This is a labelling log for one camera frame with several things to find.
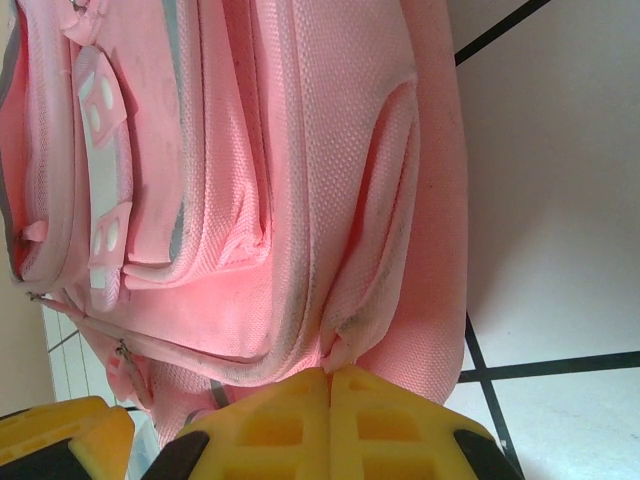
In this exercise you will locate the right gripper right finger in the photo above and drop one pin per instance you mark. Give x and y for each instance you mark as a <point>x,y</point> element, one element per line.
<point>390,435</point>

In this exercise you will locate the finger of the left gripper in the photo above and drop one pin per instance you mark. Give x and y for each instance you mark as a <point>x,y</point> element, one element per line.
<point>65,430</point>

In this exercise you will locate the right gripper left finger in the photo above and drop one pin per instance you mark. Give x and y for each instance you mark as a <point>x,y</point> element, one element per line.
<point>270,435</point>

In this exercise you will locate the pink student backpack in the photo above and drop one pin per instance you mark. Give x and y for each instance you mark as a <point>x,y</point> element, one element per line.
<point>250,150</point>

